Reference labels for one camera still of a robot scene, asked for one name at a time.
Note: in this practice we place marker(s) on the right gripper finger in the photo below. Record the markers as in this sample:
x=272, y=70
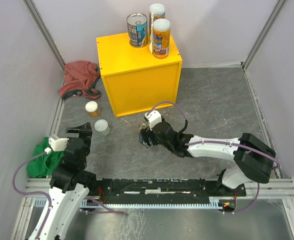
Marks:
x=144, y=126
x=144, y=140

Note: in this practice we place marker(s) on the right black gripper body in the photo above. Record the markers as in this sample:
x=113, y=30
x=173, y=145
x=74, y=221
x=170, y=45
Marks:
x=156, y=140

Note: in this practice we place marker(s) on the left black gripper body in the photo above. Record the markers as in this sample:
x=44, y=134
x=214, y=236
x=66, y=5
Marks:
x=87, y=144

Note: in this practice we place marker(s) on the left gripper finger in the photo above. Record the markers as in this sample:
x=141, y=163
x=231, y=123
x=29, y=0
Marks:
x=85, y=130
x=73, y=130

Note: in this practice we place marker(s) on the small orange jar white lid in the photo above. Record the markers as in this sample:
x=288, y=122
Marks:
x=92, y=108

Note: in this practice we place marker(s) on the orange snack can with spoon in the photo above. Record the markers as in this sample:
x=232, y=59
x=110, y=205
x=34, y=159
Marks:
x=161, y=38

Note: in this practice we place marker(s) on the blue soup can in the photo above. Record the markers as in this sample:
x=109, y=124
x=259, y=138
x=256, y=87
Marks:
x=137, y=30
x=144, y=134

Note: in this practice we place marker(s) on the tall snack can with spoon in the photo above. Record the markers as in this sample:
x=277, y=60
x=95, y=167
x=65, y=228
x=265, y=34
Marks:
x=158, y=11

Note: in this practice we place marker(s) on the blue soup can front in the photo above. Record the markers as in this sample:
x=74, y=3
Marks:
x=144, y=134

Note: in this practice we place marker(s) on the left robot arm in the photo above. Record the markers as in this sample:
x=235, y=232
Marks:
x=69, y=184

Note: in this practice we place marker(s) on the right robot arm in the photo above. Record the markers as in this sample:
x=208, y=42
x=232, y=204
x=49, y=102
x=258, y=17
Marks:
x=254, y=160

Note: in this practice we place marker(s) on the yellow wooden box counter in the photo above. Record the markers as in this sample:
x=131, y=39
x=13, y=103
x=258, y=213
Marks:
x=134, y=80

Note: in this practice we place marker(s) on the green crumpled cloth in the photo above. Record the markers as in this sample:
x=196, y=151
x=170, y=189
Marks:
x=43, y=165

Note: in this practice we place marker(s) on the red crumpled cloth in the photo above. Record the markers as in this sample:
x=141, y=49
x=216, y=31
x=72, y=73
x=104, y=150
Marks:
x=80, y=80

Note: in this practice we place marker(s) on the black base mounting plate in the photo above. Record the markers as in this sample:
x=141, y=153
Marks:
x=159, y=191

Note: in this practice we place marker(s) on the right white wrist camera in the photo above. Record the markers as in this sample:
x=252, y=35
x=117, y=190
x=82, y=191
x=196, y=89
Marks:
x=153, y=118

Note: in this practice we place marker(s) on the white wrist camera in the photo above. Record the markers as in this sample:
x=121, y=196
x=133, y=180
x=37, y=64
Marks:
x=56, y=144
x=153, y=118

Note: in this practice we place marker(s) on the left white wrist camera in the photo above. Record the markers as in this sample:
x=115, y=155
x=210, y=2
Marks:
x=56, y=144

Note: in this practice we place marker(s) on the light blue cable duct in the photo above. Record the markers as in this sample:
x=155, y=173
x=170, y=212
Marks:
x=213, y=204

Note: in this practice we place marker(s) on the right aluminium corner post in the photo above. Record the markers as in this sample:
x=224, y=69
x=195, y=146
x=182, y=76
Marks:
x=264, y=33

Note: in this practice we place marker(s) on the aluminium corner post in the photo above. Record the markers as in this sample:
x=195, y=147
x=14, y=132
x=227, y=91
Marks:
x=264, y=33
x=31, y=7

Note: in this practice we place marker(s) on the aluminium front frame rail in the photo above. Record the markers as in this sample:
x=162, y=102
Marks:
x=276, y=188

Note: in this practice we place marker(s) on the left aluminium corner post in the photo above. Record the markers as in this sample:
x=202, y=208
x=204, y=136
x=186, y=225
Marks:
x=31, y=7

